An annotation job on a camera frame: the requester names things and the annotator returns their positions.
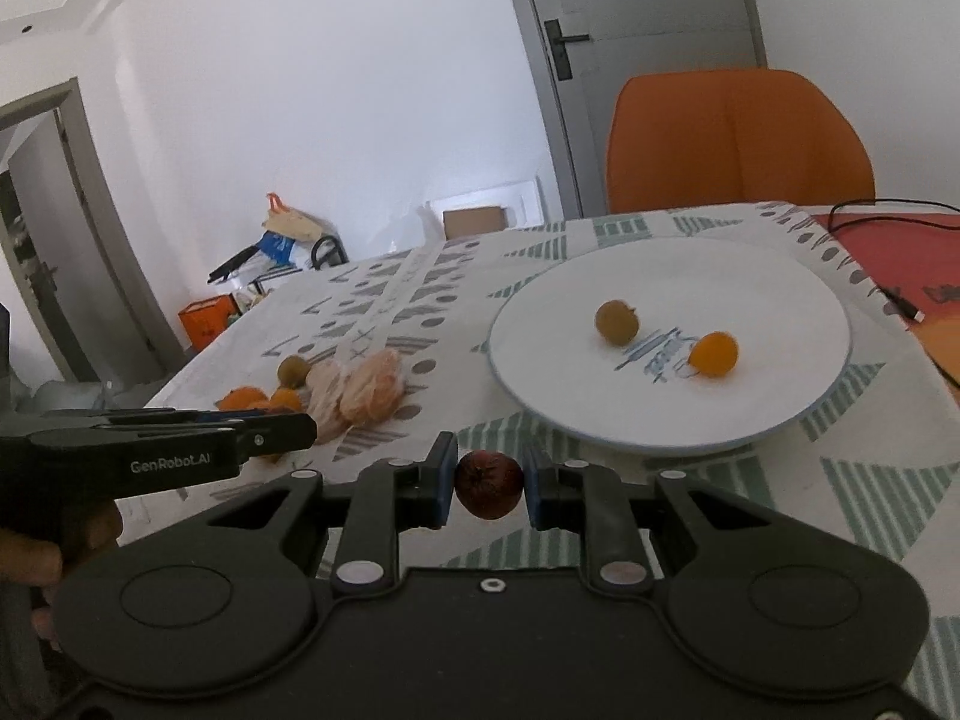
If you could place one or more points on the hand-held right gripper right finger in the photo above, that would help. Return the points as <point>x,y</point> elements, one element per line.
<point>537,491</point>

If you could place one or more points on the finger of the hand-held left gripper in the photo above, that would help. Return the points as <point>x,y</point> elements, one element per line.
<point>225,414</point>
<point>281,435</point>

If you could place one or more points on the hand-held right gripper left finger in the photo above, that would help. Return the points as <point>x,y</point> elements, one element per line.
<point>442,484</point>

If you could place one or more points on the orange tangerine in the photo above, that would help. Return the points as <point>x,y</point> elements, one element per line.
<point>244,397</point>

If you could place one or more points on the small orange kumquat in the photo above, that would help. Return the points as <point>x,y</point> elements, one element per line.
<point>286,399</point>
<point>712,354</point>

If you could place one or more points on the dark red round fruit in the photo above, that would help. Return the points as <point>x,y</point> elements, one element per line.
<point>488,484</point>

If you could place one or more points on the green-brown round fruit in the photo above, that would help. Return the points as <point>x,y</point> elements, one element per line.
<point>293,371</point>
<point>616,322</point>

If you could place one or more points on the white plate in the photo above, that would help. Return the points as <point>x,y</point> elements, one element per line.
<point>671,345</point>

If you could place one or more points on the person's left hand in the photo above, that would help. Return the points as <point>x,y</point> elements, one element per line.
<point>30,561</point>

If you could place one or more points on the orange box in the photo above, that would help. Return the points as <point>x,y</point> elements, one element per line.
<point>205,320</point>

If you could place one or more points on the patterned tablecloth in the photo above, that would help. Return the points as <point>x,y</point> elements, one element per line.
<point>420,300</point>

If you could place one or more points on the black metal rack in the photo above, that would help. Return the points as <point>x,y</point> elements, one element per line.
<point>326,251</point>

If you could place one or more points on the brown paper bag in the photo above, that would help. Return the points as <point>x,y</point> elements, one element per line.
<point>289,223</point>

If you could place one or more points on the brown cardboard piece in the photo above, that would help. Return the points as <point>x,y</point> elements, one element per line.
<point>474,223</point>

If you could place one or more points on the orange chair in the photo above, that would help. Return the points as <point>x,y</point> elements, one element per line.
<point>739,142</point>

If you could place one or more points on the orange red table mat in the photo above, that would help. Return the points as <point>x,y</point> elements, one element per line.
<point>907,262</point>

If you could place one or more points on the grey door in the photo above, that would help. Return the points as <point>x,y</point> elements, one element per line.
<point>645,52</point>

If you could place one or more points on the grey doorway frame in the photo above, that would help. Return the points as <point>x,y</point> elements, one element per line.
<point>82,240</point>

